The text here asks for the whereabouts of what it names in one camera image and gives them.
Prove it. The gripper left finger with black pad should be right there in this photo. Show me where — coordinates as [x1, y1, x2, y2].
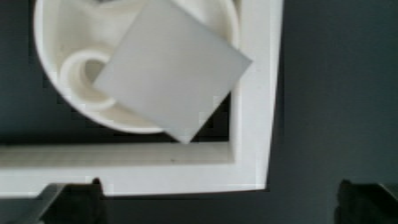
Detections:
[37, 178, 108, 224]

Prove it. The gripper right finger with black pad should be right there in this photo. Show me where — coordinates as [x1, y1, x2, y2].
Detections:
[335, 180, 398, 224]

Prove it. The white stool leg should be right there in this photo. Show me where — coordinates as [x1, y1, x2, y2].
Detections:
[93, 0, 250, 143]

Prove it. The white round stool seat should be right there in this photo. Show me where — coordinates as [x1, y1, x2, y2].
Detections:
[33, 0, 239, 134]

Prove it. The white front fence rail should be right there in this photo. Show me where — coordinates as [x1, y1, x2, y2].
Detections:
[0, 141, 268, 200]

